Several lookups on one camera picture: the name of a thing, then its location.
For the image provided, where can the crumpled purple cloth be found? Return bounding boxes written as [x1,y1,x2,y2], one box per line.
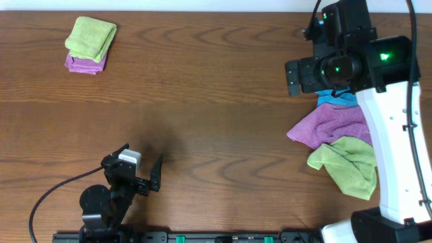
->
[286,103,372,149]

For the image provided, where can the blue cloth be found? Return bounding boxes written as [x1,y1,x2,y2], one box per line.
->
[316,89,358,107]

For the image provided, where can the crumpled green cloth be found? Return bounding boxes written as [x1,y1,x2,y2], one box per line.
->
[307,136,377,200]

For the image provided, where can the folded purple cloth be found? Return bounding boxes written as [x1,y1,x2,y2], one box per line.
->
[65,53,107,75]

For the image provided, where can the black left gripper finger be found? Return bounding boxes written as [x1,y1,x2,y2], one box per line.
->
[110,143,130,157]
[150,155,163,192]

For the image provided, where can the light green cloth with tag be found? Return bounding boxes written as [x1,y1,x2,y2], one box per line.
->
[65,16,117,63]

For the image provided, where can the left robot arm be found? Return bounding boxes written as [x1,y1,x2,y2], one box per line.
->
[80,144,163,232]

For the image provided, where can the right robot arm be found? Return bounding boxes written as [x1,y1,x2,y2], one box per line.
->
[285,1,431,242]

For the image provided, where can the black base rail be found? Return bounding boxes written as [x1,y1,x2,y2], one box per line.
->
[52,232,323,243]

